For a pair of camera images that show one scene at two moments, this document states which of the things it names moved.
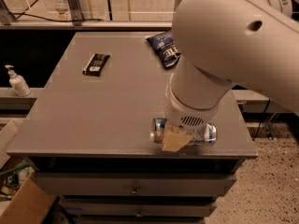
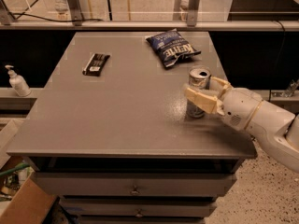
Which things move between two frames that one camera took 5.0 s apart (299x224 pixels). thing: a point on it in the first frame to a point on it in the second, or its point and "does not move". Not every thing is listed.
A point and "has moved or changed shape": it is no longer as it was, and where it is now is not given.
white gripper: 186,115 to 239,108
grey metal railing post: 75,5 does not move
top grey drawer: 135,184 does not move
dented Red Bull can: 206,135 has moved or changed shape
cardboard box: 31,204 does not move
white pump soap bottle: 18,82 does not move
